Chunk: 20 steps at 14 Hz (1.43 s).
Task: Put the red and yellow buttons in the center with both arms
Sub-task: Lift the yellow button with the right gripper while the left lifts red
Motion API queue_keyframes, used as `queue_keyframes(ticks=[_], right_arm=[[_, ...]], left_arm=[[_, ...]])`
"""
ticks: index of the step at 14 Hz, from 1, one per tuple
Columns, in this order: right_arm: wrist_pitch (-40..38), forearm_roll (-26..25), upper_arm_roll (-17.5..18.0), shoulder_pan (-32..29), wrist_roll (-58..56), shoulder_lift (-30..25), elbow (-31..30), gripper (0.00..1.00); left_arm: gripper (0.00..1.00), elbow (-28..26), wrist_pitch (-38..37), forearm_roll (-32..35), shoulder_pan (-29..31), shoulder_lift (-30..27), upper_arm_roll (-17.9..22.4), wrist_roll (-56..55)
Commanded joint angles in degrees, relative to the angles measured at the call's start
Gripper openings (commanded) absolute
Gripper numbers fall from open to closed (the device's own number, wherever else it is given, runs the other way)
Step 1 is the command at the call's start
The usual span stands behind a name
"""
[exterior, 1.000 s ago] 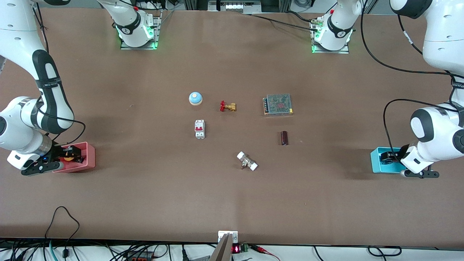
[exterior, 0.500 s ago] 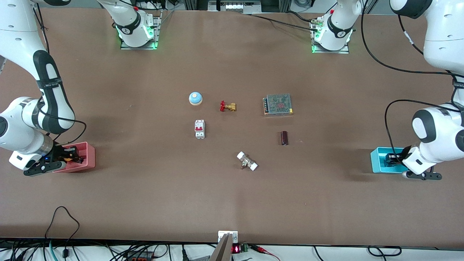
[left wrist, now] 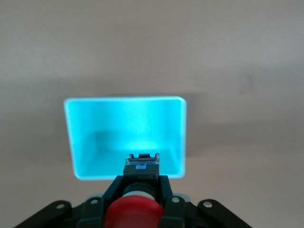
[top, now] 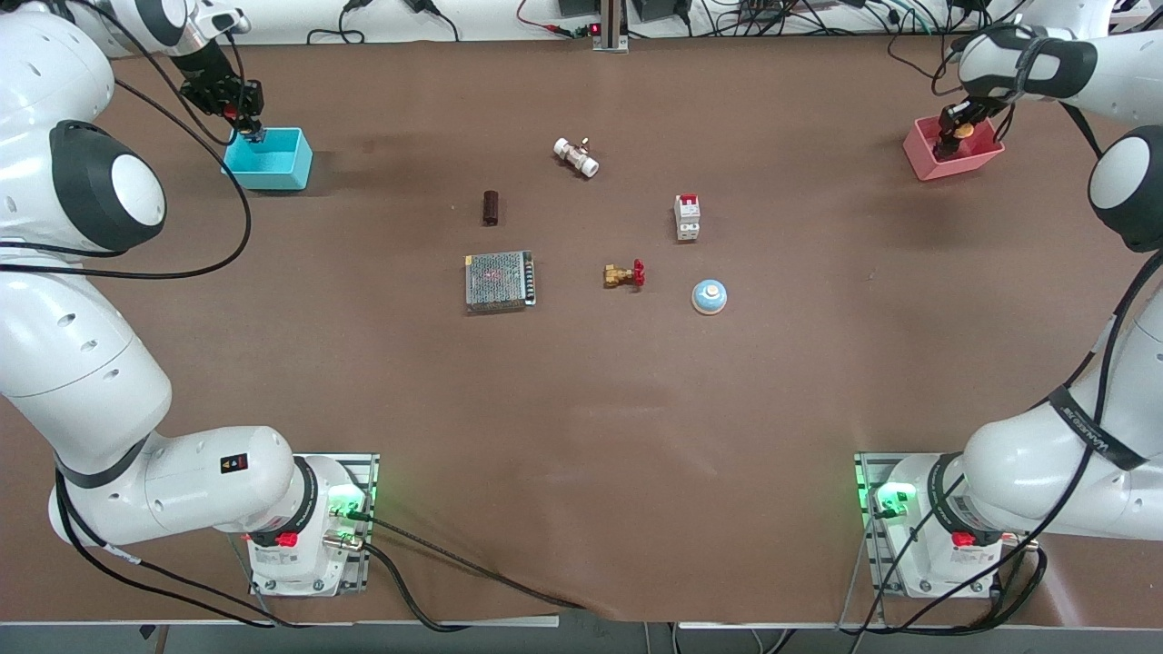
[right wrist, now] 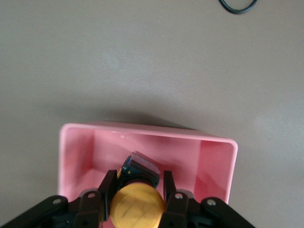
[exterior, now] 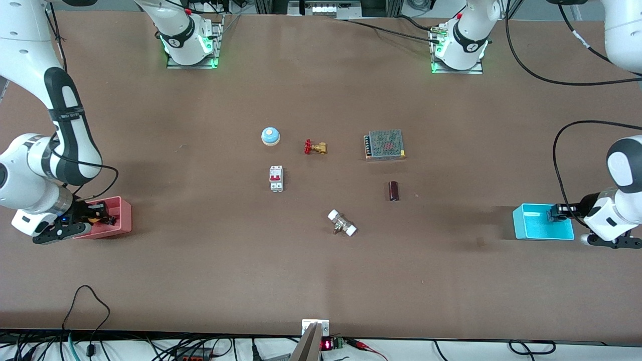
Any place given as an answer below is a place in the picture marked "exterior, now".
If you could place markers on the red alligator clip lead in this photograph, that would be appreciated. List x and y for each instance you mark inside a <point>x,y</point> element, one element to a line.
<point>363,345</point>

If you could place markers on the yellow push button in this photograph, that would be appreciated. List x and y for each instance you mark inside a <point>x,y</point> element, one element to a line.
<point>95,217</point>

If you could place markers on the red digit display module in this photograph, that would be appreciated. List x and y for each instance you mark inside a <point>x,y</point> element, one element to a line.
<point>327,345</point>

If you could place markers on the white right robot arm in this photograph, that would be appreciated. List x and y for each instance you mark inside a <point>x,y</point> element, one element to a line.
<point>25,50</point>

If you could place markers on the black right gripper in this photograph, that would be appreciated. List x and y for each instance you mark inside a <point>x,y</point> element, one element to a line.
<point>82,211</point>

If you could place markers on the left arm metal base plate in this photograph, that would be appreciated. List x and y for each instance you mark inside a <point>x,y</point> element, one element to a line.
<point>476,71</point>

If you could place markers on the pink plastic bin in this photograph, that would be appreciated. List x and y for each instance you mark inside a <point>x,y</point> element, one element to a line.
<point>120,220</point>

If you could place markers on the brown cylindrical capacitor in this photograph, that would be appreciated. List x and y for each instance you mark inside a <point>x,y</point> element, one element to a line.
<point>393,191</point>

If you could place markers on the grey device with white lights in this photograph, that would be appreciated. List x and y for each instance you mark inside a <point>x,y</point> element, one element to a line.
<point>323,9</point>

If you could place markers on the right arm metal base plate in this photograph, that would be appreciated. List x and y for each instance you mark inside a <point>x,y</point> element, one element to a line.
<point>215,60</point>

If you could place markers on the cyan plastic bin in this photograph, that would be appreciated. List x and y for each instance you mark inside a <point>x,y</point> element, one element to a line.
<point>519,225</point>

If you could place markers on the metal fitting with white caps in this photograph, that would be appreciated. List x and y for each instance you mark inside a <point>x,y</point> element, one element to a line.
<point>341,223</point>

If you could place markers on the white circuit breaker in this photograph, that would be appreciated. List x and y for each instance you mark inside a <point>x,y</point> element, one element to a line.
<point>276,178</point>

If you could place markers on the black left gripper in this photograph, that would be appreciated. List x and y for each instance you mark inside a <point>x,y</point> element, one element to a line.
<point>573,208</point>

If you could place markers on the blue call bell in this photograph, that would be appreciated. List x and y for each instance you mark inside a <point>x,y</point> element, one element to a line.
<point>270,136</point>

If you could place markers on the aluminium camera mount pole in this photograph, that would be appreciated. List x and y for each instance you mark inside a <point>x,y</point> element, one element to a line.
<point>308,346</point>

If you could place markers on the metal mesh power supply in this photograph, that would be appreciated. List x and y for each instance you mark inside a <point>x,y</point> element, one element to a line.
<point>386,145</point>

